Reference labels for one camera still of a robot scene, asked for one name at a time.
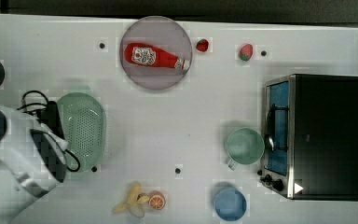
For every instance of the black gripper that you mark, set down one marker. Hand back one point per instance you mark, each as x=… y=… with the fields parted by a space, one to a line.
x=51 y=117

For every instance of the green plastic strainer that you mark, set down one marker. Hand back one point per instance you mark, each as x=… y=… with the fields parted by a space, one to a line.
x=83 y=124

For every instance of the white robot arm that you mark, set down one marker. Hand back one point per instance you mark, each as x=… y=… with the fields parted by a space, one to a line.
x=32 y=163

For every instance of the red ketchup bottle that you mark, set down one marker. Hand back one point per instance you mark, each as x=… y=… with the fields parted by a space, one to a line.
x=150 y=56

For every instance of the peeled banana toy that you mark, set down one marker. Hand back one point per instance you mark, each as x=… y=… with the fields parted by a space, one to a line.
x=134 y=202

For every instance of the grey round plate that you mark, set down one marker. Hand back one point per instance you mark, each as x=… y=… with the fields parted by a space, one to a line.
x=165 y=34

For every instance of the orange slice toy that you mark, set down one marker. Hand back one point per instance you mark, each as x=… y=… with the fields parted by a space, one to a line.
x=157 y=200

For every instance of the small dark red strawberry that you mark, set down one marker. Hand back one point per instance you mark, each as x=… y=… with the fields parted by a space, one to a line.
x=202 y=45

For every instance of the green mug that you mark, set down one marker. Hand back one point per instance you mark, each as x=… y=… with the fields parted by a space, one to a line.
x=243 y=146

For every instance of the blue bowl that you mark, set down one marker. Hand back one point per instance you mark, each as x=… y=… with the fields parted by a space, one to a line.
x=230 y=204

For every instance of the large pink strawberry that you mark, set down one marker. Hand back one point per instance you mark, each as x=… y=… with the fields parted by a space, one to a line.
x=246 y=52

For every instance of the black toaster oven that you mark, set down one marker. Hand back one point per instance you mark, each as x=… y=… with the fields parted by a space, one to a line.
x=310 y=129

